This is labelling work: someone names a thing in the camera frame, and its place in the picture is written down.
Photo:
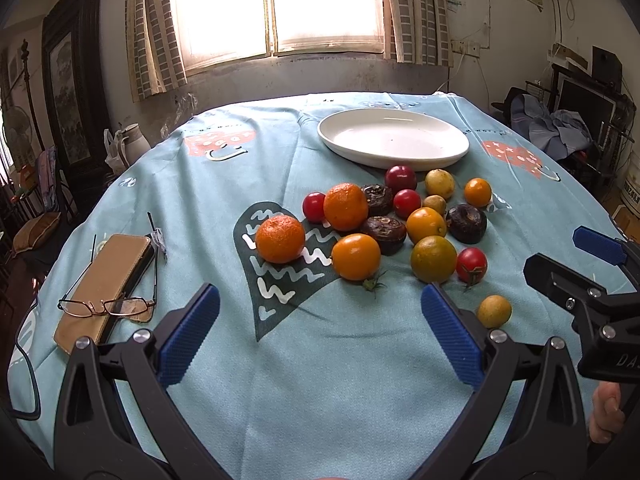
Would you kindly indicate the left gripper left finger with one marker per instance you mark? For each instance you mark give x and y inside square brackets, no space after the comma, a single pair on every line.
[93,437]

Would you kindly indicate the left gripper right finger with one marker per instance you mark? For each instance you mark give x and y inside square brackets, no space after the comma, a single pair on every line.
[546,438]

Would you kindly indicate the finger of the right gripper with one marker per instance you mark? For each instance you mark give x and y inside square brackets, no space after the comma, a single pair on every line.
[572,292]
[621,253]

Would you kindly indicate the red cherry tomato with stem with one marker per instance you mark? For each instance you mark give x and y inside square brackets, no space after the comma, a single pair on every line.
[472,266]

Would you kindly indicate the dark water chestnut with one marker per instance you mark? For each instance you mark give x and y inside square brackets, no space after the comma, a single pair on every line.
[379,199]
[466,223]
[389,233]

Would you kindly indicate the small round orange kumquat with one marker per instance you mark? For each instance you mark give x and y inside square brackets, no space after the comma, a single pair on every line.
[477,192]

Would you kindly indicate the yellow-green large tomato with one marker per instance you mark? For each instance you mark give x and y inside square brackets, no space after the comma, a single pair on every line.
[433,259]

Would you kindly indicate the small orange tomato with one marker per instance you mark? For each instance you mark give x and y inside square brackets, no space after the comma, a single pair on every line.
[424,222]

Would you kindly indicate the small tan longan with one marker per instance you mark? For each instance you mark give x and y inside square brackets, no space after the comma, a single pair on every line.
[436,202]

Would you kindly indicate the yellow loquat fruit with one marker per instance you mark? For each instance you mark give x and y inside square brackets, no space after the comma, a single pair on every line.
[440,182]

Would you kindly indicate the dark red plum tomato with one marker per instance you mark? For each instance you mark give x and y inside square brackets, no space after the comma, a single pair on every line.
[401,177]

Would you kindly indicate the smooth orange tomato with stem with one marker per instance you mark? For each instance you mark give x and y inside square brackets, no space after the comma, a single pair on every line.
[356,258]

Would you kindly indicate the large rough mandarin orange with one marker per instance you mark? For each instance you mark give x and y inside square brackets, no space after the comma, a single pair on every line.
[280,239]

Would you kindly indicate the person right hand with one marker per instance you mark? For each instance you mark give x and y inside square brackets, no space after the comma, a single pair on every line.
[606,419]

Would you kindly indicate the white plastic bucket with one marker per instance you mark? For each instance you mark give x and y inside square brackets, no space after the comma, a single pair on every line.
[630,193]

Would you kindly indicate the tan glasses case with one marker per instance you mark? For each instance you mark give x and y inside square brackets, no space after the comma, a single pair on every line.
[70,329]

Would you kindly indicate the pile of blue-grey clothes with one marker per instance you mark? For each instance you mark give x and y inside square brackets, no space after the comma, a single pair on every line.
[559,134]

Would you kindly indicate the black monitor screen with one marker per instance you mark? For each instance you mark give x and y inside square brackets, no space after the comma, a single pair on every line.
[597,105]

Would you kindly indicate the white oval plate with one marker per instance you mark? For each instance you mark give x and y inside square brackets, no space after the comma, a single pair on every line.
[382,138]

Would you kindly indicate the white ceramic jug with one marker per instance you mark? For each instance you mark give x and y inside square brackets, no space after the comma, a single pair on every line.
[124,147]

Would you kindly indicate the light blue patterned tablecloth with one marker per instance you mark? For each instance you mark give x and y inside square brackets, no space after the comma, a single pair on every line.
[305,375]

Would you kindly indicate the right checkered curtain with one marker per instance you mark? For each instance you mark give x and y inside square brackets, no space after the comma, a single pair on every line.
[416,32]

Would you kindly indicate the checkered curtain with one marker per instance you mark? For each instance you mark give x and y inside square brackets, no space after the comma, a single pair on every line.
[154,58]
[416,32]

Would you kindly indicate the dark framed painting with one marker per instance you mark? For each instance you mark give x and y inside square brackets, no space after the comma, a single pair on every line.
[74,91]

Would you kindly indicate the left checkered curtain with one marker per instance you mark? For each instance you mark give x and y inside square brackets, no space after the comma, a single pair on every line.
[154,58]

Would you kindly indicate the window with bright light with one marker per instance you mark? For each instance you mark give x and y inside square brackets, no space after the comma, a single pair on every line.
[214,32]

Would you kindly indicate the wire-frame eyeglasses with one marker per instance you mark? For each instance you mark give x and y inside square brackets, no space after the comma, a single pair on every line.
[106,286]

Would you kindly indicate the wall power socket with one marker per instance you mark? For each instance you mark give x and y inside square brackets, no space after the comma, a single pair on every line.
[468,48]

